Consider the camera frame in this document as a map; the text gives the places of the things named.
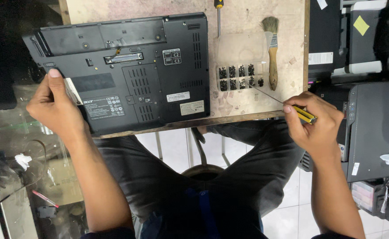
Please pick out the person's right hand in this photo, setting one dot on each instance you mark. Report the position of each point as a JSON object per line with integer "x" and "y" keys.
{"x": 317, "y": 129}

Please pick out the person's left hand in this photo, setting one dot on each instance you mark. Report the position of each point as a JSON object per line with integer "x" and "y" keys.
{"x": 55, "y": 106}

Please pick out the black laptop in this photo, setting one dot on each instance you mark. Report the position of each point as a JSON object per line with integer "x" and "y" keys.
{"x": 141, "y": 49}

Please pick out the black flatbed printer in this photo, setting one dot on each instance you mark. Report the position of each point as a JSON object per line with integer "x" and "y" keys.
{"x": 376, "y": 126}

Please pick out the black bulky equipment heap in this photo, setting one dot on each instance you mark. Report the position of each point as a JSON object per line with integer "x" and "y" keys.
{"x": 5, "y": 49}

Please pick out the brown cardboard box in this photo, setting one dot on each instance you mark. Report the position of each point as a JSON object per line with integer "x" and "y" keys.
{"x": 63, "y": 182}

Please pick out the printer ink tank unit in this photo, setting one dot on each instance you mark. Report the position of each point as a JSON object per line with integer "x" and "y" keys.
{"x": 367, "y": 197}

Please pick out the glass display case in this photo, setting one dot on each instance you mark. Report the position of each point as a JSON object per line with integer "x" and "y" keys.
{"x": 12, "y": 186}

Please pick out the pink pen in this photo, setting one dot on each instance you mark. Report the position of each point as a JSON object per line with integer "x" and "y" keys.
{"x": 45, "y": 198}

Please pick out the white and black printer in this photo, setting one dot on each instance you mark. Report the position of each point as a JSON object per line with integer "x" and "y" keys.
{"x": 367, "y": 49}

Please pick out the black printer with white label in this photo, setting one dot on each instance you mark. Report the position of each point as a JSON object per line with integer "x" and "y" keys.
{"x": 323, "y": 30}

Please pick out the heaps of black screws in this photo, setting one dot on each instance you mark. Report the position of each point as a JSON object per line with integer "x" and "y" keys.
{"x": 222, "y": 73}

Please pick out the clear plastic compartment box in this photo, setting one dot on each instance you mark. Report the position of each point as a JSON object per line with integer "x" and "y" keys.
{"x": 241, "y": 46}

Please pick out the yellow sticky note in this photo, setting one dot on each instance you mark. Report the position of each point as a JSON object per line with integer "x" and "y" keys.
{"x": 361, "y": 25}

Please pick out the person's dark grey trousers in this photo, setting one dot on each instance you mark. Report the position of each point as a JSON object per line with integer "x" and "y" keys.
{"x": 148, "y": 182}

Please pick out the brown round stool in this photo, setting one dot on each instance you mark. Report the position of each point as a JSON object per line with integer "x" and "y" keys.
{"x": 202, "y": 170}

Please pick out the person's dark blue shirt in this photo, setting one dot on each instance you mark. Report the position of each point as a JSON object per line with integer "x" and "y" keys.
{"x": 211, "y": 212}

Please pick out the grey metal table frame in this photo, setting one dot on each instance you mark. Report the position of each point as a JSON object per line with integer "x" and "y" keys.
{"x": 190, "y": 146}

